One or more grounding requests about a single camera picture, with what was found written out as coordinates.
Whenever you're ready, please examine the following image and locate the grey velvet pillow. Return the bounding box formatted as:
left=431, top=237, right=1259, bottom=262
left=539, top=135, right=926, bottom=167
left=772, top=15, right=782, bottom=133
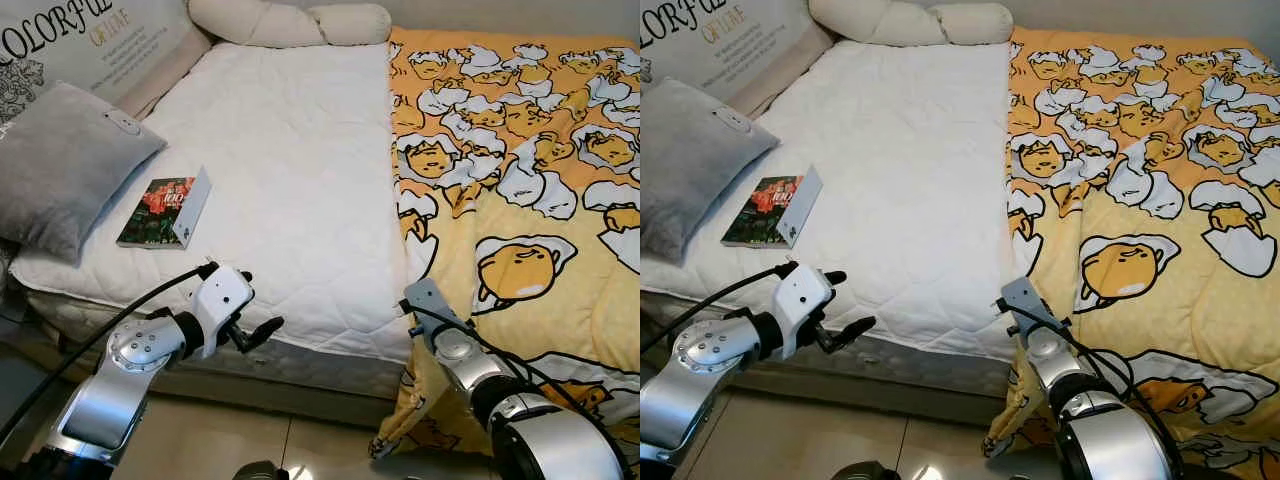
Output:
left=0, top=80, right=169, bottom=267
left=640, top=76, right=781, bottom=266

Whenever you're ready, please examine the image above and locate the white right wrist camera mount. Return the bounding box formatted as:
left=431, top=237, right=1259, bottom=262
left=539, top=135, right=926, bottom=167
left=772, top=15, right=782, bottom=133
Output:
left=997, top=277, right=1066, bottom=346
left=403, top=278, right=471, bottom=346

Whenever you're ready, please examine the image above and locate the white quilted mattress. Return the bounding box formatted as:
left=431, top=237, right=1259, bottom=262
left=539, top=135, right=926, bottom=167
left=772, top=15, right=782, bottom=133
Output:
left=640, top=40, right=1021, bottom=363
left=8, top=40, right=413, bottom=366

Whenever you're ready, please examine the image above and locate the yellow cartoon egg blanket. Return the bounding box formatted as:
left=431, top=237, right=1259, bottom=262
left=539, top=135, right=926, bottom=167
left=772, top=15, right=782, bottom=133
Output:
left=985, top=25, right=1280, bottom=480
left=368, top=25, right=641, bottom=466

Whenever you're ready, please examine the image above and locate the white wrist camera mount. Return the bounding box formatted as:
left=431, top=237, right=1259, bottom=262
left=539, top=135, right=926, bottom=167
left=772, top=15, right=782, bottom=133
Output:
left=772, top=263, right=837, bottom=351
left=403, top=278, right=471, bottom=346
left=997, top=277, right=1066, bottom=346
left=190, top=264, right=256, bottom=351

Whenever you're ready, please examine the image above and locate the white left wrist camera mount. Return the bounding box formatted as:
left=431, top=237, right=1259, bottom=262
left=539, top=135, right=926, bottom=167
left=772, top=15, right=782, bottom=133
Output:
left=772, top=263, right=837, bottom=351
left=190, top=264, right=256, bottom=351

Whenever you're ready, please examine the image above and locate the cream bolster pillow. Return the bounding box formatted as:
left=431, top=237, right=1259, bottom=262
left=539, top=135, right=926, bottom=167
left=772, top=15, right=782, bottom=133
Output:
left=808, top=0, right=946, bottom=47
left=308, top=3, right=393, bottom=47
left=188, top=0, right=328, bottom=49
left=928, top=2, right=1014, bottom=46

